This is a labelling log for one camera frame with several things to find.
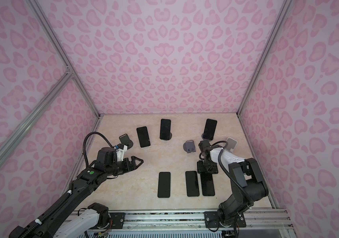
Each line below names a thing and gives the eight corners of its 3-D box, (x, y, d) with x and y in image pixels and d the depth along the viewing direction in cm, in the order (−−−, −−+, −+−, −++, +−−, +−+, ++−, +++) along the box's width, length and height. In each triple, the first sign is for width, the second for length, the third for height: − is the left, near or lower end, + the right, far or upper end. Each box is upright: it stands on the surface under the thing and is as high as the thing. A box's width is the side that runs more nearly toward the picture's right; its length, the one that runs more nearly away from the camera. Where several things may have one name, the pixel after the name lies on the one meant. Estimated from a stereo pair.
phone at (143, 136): (141, 148, 102) (137, 137, 93) (139, 139, 107) (136, 127, 98) (150, 146, 103) (148, 135, 94) (149, 137, 108) (146, 125, 99)
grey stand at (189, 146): (183, 152, 100) (183, 149, 97) (182, 143, 105) (183, 140, 102) (194, 152, 100) (195, 149, 97) (193, 143, 105) (194, 140, 102)
